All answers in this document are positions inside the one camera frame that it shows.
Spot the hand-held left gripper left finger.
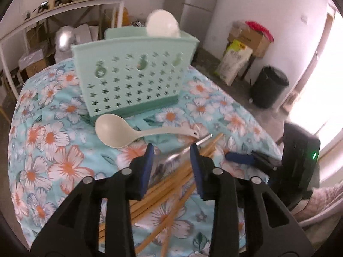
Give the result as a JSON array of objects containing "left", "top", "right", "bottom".
[{"left": 30, "top": 143, "right": 155, "bottom": 257}]

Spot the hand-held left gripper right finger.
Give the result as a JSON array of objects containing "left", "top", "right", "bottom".
[{"left": 189, "top": 143, "right": 314, "bottom": 257}]

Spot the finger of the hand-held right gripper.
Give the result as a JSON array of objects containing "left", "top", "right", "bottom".
[{"left": 224, "top": 151, "right": 282, "bottom": 173}]

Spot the pile of wooden chopsticks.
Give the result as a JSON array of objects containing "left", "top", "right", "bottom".
[{"left": 99, "top": 132, "right": 224, "bottom": 257}]

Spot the metal spoon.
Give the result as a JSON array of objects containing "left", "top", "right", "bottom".
[
  {"left": 150, "top": 134, "right": 213, "bottom": 185},
  {"left": 55, "top": 25, "right": 76, "bottom": 52}
]

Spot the white plastic ladle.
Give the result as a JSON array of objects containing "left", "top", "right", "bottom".
[{"left": 95, "top": 113, "right": 200, "bottom": 149}]

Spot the mint green utensil holder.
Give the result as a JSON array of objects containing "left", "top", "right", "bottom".
[{"left": 70, "top": 27, "right": 200, "bottom": 125}]

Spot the white rice paddle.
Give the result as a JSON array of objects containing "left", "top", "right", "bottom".
[{"left": 146, "top": 9, "right": 181, "bottom": 38}]

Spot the black trash bin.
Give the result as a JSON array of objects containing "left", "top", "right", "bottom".
[{"left": 250, "top": 66, "right": 289, "bottom": 109}]

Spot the floral light blue blanket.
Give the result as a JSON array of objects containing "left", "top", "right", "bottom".
[{"left": 8, "top": 57, "right": 282, "bottom": 257}]

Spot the yellow green printed sack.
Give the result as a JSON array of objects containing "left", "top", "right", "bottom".
[{"left": 214, "top": 40, "right": 254, "bottom": 86}]

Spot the large cardboard box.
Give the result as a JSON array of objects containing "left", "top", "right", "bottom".
[{"left": 228, "top": 21, "right": 271, "bottom": 58}]

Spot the red cloth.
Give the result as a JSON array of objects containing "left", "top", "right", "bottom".
[{"left": 245, "top": 21, "right": 274, "bottom": 42}]

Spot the cardboard box plastic wrapped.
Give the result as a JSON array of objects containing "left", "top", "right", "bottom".
[{"left": 18, "top": 45, "right": 54, "bottom": 79}]

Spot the silver refrigerator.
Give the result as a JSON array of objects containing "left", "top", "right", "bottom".
[{"left": 164, "top": 0, "right": 223, "bottom": 34}]

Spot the long white table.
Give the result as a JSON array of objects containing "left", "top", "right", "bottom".
[{"left": 0, "top": 0, "right": 131, "bottom": 99}]

